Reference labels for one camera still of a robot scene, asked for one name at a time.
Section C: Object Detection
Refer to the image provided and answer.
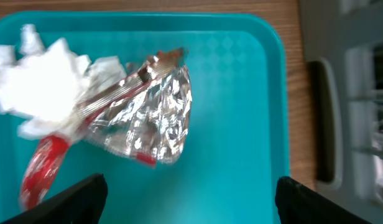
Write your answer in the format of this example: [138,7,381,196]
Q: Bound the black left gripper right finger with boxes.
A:
[275,176,369,224]

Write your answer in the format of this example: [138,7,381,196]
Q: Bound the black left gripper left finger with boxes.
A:
[3,173,108,224]

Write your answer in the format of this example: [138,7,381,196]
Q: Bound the silver foil wrapper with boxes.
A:
[75,47,192,166]

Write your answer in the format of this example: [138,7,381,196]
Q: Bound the grey dishwasher rack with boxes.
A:
[299,0,383,223]

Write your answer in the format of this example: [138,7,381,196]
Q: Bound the teal serving tray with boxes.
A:
[0,11,289,223]

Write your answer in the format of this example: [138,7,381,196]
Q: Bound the red sauce packet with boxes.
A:
[20,135,70,210]

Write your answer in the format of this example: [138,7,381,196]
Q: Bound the white tissue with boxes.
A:
[0,24,126,142]

